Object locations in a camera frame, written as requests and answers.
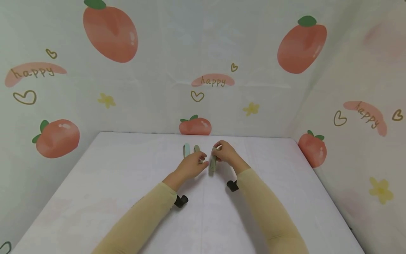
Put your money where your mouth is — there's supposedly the person's right forearm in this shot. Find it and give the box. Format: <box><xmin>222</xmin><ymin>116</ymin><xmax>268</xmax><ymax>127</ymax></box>
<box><xmin>232</xmin><ymin>157</ymin><xmax>310</xmax><ymax>254</ymax></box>

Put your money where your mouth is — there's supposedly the person's left hand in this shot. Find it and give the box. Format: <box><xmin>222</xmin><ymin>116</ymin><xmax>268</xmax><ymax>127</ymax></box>
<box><xmin>173</xmin><ymin>151</ymin><xmax>209</xmax><ymax>180</ymax></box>

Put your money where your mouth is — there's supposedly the person's left forearm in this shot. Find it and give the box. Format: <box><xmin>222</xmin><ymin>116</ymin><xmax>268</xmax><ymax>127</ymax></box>
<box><xmin>91</xmin><ymin>172</ymin><xmax>185</xmax><ymax>254</ymax></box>

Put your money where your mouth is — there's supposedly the person's right hand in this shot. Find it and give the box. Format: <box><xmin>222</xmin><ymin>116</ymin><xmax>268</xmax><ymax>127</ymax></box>
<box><xmin>212</xmin><ymin>140</ymin><xmax>240</xmax><ymax>165</ymax></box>

